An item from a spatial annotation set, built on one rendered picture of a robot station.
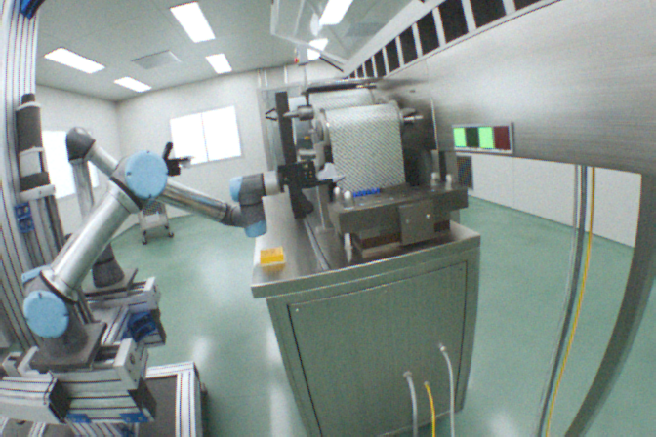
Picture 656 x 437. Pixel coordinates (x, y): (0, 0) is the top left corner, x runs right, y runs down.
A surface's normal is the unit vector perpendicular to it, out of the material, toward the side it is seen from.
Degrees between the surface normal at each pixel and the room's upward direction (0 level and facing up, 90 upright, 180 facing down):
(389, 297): 90
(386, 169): 90
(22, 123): 90
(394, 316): 90
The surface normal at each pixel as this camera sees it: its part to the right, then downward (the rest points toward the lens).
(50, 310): 0.72, 0.10
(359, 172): 0.18, 0.15
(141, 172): 0.83, -0.09
